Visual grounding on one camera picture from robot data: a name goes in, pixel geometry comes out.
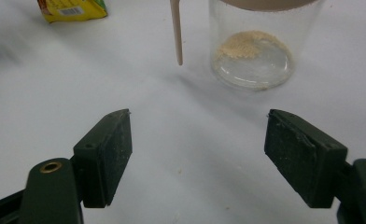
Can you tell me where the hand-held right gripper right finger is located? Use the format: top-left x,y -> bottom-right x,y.
264,108 -> 348,209

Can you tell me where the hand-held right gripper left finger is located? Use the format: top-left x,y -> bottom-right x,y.
73,108 -> 133,209

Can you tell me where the clear glass jar beige rim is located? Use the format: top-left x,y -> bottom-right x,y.
169,0 -> 327,92

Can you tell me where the yellow green refill pouch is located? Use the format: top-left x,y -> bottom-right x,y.
36,0 -> 108,24

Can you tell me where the beige powder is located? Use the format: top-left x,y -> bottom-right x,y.
217,30 -> 289,61

